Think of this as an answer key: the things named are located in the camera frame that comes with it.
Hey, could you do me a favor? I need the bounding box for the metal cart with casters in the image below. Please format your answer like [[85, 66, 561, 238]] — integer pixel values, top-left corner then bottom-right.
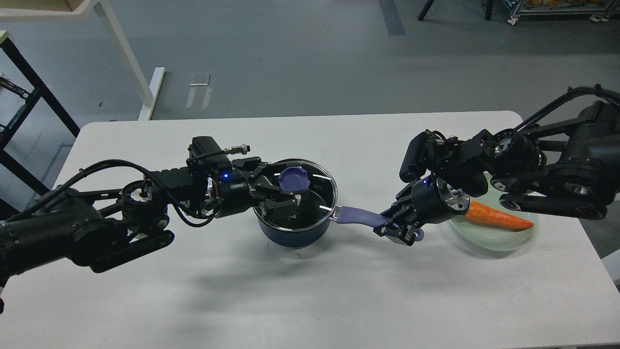
[[507, 0, 619, 26]]

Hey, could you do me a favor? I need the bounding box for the black metal rack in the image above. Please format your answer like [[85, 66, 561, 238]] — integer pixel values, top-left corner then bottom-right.
[[0, 31, 80, 196]]

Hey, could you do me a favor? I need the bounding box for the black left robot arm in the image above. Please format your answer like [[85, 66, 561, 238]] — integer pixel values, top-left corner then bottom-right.
[[1, 155, 310, 287]]

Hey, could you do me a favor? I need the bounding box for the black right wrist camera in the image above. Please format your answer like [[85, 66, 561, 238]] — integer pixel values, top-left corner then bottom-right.
[[399, 129, 464, 183]]

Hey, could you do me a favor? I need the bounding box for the glass lid purple knob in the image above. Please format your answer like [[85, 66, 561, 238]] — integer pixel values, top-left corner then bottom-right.
[[255, 158, 338, 231]]

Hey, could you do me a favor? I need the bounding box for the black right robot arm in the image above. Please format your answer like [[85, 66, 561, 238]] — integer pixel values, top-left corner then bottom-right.
[[372, 85, 620, 246]]

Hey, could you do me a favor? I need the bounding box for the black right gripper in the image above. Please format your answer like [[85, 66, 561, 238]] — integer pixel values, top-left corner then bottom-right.
[[373, 176, 471, 245]]

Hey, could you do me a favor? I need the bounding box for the white table frame leg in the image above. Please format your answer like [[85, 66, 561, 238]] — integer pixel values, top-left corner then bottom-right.
[[0, 0, 166, 121]]

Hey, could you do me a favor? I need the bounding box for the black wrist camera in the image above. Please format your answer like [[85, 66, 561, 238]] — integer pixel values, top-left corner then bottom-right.
[[399, 129, 464, 183], [186, 136, 251, 168]]

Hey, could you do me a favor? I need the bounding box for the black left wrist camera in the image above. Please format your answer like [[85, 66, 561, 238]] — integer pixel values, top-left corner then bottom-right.
[[186, 136, 251, 168]]

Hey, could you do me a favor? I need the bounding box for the clear green glass plate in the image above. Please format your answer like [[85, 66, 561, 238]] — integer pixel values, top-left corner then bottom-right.
[[449, 187, 538, 252]]

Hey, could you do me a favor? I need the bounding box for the dark blue saucepan purple handle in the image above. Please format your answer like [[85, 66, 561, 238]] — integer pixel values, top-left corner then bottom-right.
[[254, 158, 425, 249]]

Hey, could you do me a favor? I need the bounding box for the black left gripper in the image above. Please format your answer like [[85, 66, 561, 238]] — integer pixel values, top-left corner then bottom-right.
[[209, 157, 301, 224]]

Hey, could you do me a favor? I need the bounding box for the orange toy carrot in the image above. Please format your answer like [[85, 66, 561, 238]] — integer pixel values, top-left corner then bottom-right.
[[464, 201, 534, 231]]

